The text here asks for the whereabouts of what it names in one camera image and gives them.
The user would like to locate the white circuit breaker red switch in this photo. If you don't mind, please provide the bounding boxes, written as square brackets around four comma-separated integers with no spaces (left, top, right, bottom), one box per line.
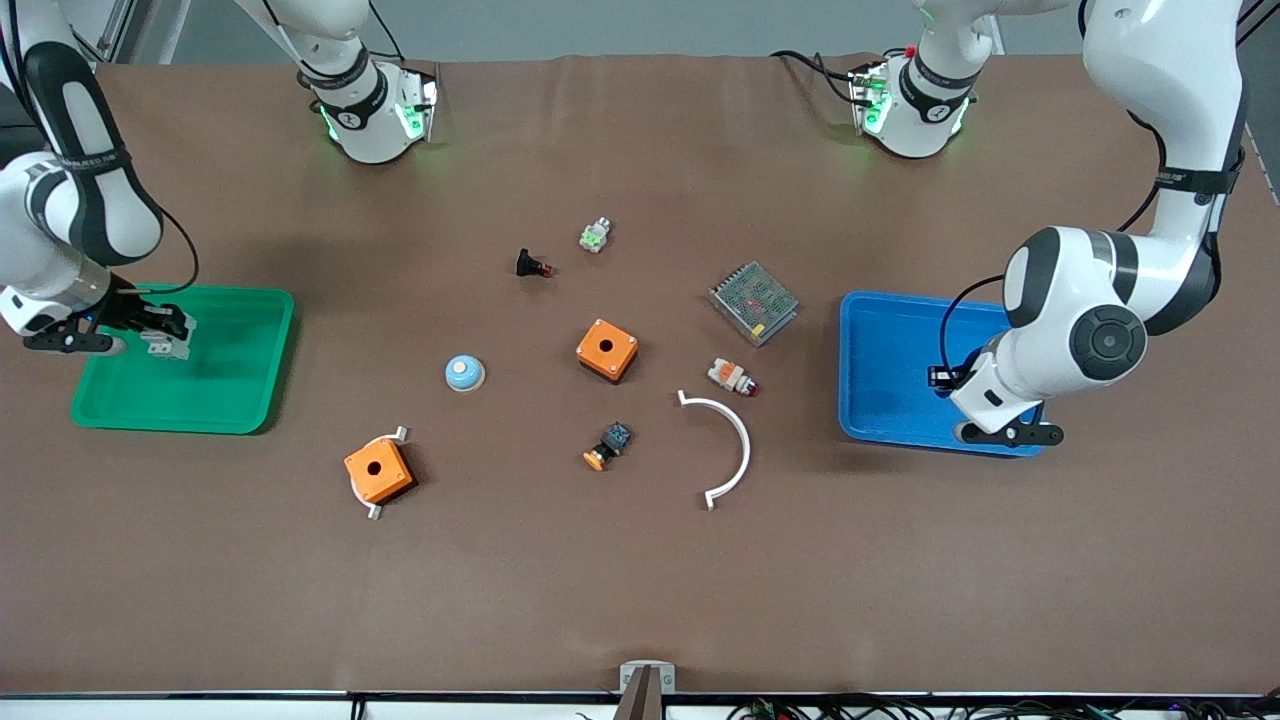
[140,322,194,362]

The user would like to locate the green plastic tray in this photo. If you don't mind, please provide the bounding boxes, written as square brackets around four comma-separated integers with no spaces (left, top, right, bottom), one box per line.
[69,284,297,436]

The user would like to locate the blue plastic tray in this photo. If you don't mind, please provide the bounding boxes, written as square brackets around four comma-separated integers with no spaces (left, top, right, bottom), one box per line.
[837,290,1048,459]

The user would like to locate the metal mesh power supply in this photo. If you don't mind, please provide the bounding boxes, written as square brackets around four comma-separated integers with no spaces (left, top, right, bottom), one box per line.
[708,261,801,348]

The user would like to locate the white semicircular plastic arc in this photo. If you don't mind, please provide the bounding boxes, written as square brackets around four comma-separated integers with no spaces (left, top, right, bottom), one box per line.
[677,389,752,512]

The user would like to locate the orange button box black base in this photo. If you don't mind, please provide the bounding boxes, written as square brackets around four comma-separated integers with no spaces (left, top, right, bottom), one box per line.
[575,318,640,385]
[344,439,416,506]

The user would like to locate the black orange mushroom button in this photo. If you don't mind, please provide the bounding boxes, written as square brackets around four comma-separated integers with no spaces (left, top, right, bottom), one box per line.
[583,421,633,472]

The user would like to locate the brown table mat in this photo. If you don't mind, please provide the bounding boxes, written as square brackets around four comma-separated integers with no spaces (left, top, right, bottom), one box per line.
[0,52,1280,697]

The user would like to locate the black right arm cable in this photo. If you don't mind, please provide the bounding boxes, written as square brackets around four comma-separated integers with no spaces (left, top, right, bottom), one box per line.
[150,205,202,297]

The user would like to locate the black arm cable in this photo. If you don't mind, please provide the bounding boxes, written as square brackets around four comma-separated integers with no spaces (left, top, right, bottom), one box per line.
[938,105,1169,373]
[150,205,202,297]

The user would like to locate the orange white red switch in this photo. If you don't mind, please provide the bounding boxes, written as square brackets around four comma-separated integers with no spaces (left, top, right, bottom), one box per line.
[707,358,762,399]

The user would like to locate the orange box with bracket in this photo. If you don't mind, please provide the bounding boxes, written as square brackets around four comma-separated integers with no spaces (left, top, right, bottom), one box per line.
[350,425,410,522]

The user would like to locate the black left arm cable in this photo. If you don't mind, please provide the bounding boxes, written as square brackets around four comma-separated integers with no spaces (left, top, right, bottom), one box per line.
[938,105,1169,373]

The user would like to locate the aluminium frame profile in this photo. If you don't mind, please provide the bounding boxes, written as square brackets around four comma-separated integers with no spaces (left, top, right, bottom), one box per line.
[75,0,136,66]
[1238,0,1280,46]

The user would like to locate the black left base cables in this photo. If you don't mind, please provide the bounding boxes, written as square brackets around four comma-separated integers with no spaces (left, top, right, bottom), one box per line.
[768,45,906,106]

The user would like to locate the black base cables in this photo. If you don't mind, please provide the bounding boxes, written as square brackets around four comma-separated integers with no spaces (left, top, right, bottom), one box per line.
[260,0,406,63]
[768,45,906,106]

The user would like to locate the black right base cables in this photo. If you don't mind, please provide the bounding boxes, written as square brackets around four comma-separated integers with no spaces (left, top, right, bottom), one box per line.
[260,0,406,63]

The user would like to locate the grey mounting bracket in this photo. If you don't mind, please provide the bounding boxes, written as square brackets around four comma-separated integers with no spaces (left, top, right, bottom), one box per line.
[619,661,677,694]

